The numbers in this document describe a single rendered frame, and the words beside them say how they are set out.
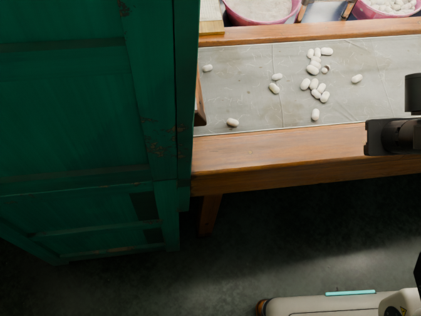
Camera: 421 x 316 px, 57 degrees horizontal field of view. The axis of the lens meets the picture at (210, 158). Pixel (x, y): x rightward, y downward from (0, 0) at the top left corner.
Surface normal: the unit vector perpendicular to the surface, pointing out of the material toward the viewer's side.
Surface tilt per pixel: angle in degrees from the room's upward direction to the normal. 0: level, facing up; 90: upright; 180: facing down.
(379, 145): 27
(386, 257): 0
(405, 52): 0
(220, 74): 0
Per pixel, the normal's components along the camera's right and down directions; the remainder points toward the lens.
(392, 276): 0.07, -0.41
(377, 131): 0.07, 0.05
